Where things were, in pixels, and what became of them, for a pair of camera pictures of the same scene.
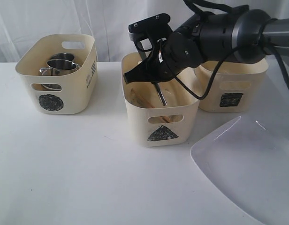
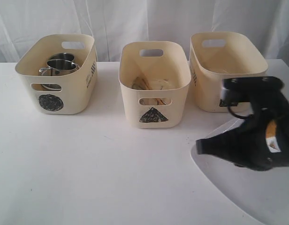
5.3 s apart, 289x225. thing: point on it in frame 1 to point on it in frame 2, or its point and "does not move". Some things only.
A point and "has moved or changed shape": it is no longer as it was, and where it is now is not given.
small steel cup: x=56 y=67 does not move
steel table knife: x=160 y=93 to x=135 y=86
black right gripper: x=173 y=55 to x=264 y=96
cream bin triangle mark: x=156 y=124 has moved or changed shape
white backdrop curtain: x=108 y=20 does not move
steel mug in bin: x=65 y=56 does not move
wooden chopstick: x=133 y=92 to x=160 y=99
